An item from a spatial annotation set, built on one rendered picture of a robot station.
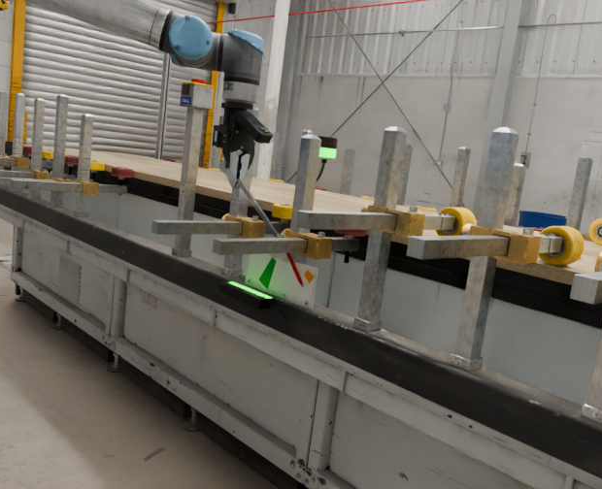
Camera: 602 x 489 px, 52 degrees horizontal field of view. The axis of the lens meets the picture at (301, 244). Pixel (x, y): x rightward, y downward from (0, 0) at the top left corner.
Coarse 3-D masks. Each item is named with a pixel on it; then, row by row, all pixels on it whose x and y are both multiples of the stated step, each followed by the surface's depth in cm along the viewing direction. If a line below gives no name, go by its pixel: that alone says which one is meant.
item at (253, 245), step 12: (216, 240) 129; (228, 240) 130; (240, 240) 132; (252, 240) 134; (264, 240) 136; (276, 240) 138; (288, 240) 140; (300, 240) 143; (336, 240) 151; (348, 240) 154; (216, 252) 129; (228, 252) 129; (240, 252) 131; (252, 252) 134; (264, 252) 136; (276, 252) 138; (288, 252) 141
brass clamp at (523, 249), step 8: (472, 224) 114; (464, 232) 114; (472, 232) 112; (480, 232) 111; (488, 232) 110; (496, 232) 109; (504, 232) 108; (512, 232) 108; (520, 232) 110; (512, 240) 107; (520, 240) 106; (528, 240) 105; (536, 240) 107; (512, 248) 107; (520, 248) 106; (528, 248) 105; (536, 248) 107; (496, 256) 109; (504, 256) 108; (512, 256) 107; (520, 256) 106; (528, 256) 106; (536, 256) 108
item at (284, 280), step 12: (252, 264) 159; (264, 264) 156; (276, 264) 152; (288, 264) 149; (300, 264) 146; (252, 276) 159; (276, 276) 153; (288, 276) 149; (300, 276) 146; (264, 288) 156; (276, 288) 153; (288, 288) 149; (300, 288) 146; (312, 288) 143; (288, 300) 149; (300, 300) 146; (312, 300) 143
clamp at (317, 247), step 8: (288, 232) 149; (296, 232) 147; (312, 240) 143; (320, 240) 142; (328, 240) 144; (312, 248) 143; (320, 248) 143; (328, 248) 145; (312, 256) 143; (320, 256) 143; (328, 256) 145
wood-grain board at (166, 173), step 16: (96, 160) 282; (112, 160) 298; (128, 160) 316; (144, 160) 336; (160, 160) 360; (144, 176) 240; (160, 176) 235; (176, 176) 246; (208, 176) 271; (224, 176) 287; (208, 192) 209; (224, 192) 202; (256, 192) 214; (272, 192) 223; (288, 192) 233; (320, 192) 256; (272, 208) 184; (320, 208) 186; (336, 208) 192; (352, 208) 200; (400, 208) 226; (400, 240) 150; (592, 256) 148; (528, 272) 126; (544, 272) 124; (560, 272) 121; (576, 272) 119; (592, 272) 122
